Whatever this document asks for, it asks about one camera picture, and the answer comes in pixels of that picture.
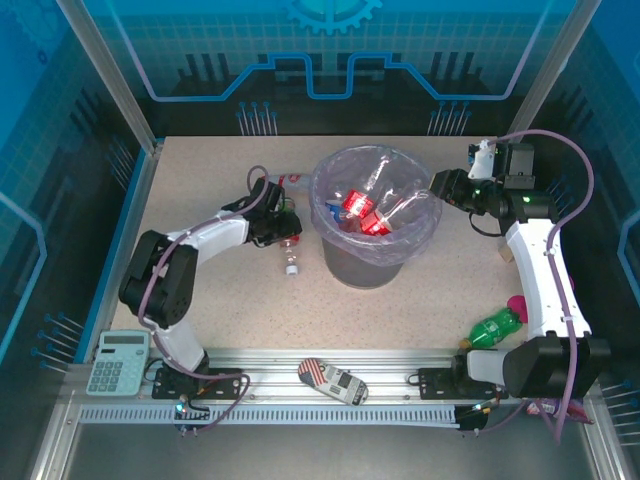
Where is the plastic bottle green red label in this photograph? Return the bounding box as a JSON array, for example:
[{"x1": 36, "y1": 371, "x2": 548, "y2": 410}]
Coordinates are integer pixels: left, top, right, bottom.
[{"x1": 278, "y1": 195, "x2": 302, "y2": 278}]

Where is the grey plastic bin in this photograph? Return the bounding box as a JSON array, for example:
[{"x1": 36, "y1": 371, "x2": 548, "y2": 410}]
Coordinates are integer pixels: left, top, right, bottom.
[{"x1": 309, "y1": 144, "x2": 444, "y2": 289}]

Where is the plastic bottle red white label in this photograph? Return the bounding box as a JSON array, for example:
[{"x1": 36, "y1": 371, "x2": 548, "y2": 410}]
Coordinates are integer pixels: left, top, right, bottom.
[{"x1": 267, "y1": 170, "x2": 317, "y2": 195}]

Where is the pink round object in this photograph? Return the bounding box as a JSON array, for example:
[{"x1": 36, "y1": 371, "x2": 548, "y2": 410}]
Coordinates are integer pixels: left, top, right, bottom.
[{"x1": 506, "y1": 294, "x2": 529, "y2": 324}]

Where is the flag print pouch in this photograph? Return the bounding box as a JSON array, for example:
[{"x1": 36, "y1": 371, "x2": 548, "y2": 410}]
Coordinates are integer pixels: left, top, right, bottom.
[{"x1": 297, "y1": 357, "x2": 370, "y2": 406}]

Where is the black controller box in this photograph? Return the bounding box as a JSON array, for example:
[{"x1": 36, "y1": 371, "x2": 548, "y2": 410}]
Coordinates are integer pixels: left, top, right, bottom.
[
  {"x1": 455, "y1": 402, "x2": 490, "y2": 435},
  {"x1": 172, "y1": 394, "x2": 212, "y2": 432}
]

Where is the light green calculator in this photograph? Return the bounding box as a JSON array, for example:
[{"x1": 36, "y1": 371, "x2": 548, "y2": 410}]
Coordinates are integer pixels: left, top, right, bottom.
[{"x1": 85, "y1": 329, "x2": 151, "y2": 397}]

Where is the purple snack bag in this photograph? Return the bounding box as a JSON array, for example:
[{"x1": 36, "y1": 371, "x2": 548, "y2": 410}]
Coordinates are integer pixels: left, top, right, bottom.
[{"x1": 524, "y1": 396, "x2": 596, "y2": 426}]

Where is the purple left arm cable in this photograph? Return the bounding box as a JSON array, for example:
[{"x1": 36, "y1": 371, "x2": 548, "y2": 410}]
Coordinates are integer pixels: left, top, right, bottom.
[{"x1": 139, "y1": 164, "x2": 274, "y2": 431}]

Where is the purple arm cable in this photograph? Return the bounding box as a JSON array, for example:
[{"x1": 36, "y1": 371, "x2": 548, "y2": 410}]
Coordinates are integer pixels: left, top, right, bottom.
[
  {"x1": 139, "y1": 164, "x2": 274, "y2": 431},
  {"x1": 459, "y1": 128, "x2": 596, "y2": 446}
]

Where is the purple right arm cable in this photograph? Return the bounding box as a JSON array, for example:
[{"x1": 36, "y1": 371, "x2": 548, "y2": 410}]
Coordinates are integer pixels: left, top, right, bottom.
[{"x1": 459, "y1": 128, "x2": 596, "y2": 446}]

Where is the aluminium frame post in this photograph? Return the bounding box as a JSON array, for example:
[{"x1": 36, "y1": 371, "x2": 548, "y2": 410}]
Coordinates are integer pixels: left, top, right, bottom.
[
  {"x1": 54, "y1": 0, "x2": 160, "y2": 154},
  {"x1": 503, "y1": 0, "x2": 602, "y2": 154}
]

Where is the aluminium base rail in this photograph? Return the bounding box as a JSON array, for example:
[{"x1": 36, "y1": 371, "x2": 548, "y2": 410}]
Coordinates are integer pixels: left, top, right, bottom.
[{"x1": 67, "y1": 347, "x2": 599, "y2": 407}]

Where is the slotted grey cable duct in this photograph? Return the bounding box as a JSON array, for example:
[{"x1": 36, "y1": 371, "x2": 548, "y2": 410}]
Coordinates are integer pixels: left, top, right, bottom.
[{"x1": 78, "y1": 403, "x2": 460, "y2": 427}]

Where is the aluminium frame side rail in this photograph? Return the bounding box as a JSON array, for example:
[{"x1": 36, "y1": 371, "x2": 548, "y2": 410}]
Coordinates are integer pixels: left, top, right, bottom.
[
  {"x1": 582, "y1": 369, "x2": 634, "y2": 480},
  {"x1": 27, "y1": 389, "x2": 84, "y2": 480}
]

